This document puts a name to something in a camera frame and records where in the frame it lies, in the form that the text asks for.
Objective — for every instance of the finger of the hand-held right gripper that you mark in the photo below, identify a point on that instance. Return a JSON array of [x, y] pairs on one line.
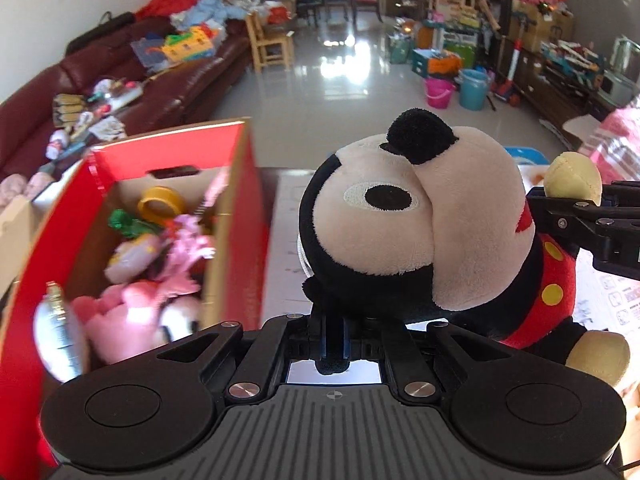
[[560, 215]]

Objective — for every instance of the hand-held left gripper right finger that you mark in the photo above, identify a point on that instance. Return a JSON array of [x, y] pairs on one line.
[[342, 344]]

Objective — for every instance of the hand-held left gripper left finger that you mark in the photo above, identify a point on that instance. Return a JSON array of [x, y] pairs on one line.
[[325, 344]]

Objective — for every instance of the black mouse plush red shorts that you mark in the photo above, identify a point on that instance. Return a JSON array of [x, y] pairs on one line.
[[400, 240]]

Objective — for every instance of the red cardboard box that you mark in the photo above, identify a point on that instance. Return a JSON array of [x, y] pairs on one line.
[[200, 145]]

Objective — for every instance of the white instruction sheet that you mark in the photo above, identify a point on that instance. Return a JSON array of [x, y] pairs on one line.
[[285, 270]]

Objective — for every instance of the flat cardboard piece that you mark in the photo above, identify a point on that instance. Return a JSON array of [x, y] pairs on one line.
[[582, 132]]

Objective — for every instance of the pink blanket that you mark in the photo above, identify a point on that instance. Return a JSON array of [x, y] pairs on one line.
[[622, 145]]

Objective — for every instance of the grey toy microwave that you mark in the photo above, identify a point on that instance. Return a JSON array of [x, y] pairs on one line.
[[617, 87]]

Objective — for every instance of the teal plastic bucket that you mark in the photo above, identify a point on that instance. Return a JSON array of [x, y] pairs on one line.
[[472, 91]]

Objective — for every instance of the red kick scooter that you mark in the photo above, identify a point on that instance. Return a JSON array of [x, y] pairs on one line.
[[512, 60]]

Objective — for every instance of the pink fabric doll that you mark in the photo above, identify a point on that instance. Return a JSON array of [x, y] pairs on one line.
[[187, 250]]

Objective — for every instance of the pink plastic bucket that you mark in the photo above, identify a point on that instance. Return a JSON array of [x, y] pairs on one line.
[[440, 95]]

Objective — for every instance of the blue storage crate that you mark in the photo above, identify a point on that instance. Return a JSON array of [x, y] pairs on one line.
[[435, 64]]

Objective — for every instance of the pink plush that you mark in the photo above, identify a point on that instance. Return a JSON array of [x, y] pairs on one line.
[[125, 320]]

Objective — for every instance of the pink and white round toy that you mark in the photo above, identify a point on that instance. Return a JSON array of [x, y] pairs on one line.
[[132, 257]]

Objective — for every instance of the green foil toy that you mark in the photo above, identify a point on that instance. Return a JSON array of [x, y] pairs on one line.
[[127, 222]]

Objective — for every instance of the dark red leather sofa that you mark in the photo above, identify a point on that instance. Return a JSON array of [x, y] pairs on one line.
[[165, 95]]

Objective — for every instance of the small wooden chair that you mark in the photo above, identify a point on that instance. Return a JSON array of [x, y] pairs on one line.
[[270, 42]]

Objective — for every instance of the dark dining table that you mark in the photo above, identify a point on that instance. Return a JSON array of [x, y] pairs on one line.
[[325, 2]]

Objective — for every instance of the pile of small toys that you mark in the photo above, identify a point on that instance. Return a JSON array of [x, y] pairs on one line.
[[95, 115]]

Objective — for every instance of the colourful toy house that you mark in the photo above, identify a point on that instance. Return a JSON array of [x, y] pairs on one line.
[[187, 46]]

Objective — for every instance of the clear plastic box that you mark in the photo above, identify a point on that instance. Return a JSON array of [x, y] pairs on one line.
[[147, 52]]

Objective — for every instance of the pink cushion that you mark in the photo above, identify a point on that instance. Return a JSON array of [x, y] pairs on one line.
[[20, 187]]

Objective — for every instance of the blue cloth pile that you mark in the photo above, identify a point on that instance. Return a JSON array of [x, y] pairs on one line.
[[215, 10]]

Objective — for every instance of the red cloth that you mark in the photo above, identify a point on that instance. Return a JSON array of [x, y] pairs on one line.
[[165, 6]]

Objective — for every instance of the black bag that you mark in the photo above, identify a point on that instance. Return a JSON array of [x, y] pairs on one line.
[[97, 32]]

